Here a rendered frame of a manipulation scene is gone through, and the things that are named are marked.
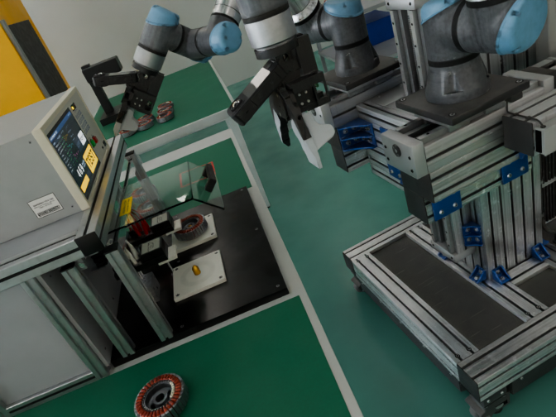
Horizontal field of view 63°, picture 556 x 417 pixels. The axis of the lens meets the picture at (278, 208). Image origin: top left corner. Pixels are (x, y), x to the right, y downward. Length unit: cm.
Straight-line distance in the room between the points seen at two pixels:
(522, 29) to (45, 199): 105
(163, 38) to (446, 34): 68
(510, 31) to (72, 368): 120
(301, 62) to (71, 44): 588
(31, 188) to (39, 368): 43
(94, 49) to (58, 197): 545
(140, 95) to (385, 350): 133
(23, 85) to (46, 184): 373
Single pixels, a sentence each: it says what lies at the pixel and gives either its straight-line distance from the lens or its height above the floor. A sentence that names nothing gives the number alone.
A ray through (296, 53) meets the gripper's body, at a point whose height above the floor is 133.
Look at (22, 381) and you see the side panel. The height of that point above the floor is 83.
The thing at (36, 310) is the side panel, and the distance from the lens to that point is 114.
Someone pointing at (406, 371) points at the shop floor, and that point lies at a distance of 187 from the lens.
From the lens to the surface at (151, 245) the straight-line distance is 126.
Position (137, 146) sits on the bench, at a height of 74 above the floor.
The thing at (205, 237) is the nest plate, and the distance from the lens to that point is 146.
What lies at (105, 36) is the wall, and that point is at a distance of 649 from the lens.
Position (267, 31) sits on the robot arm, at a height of 138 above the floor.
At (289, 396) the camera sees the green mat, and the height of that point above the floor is 75.
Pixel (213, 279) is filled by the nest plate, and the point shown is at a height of 78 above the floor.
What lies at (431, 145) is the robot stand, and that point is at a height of 97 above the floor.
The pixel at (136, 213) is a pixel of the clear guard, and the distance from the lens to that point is 111.
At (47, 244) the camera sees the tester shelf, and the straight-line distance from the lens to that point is 107.
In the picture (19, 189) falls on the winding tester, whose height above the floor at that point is 122.
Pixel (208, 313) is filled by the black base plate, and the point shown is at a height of 77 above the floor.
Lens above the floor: 149
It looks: 29 degrees down
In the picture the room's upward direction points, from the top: 21 degrees counter-clockwise
